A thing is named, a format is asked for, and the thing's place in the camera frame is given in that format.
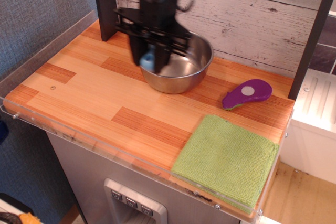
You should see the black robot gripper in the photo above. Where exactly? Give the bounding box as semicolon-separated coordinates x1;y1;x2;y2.
115;0;192;73

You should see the blue grey toy scooper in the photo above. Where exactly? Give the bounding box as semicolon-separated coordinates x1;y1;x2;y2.
140;45;155;72

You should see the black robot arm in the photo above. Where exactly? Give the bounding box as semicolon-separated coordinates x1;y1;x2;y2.
115;0;195;73

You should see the stainless steel pot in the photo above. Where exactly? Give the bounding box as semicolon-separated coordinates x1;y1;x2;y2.
140;33;214;94

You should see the purple toy eggplant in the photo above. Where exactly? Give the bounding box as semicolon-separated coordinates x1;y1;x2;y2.
222;79;273;110

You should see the green cloth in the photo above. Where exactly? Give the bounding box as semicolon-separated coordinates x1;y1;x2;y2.
171;115;279;213

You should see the silver toy fridge cabinet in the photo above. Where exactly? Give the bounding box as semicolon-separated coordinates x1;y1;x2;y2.
47;133;240;223

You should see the silver dispenser panel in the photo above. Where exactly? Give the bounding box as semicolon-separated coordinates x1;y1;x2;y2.
104;178;168;223

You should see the white toy sink unit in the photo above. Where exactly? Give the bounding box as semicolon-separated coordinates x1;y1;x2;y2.
280;11;335;183

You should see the orange black object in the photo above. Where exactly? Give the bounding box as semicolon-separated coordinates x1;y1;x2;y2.
1;212;41;224

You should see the dark left post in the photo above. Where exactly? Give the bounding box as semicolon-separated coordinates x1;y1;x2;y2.
96;0;119;41

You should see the dark post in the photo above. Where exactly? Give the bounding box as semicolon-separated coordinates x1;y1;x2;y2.
288;0;333;100
96;0;119;41

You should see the clear acrylic guard rail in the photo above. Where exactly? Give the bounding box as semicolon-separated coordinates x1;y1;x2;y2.
0;95;294;216

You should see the dark right post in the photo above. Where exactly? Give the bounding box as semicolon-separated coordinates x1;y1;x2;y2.
288;0;333;100

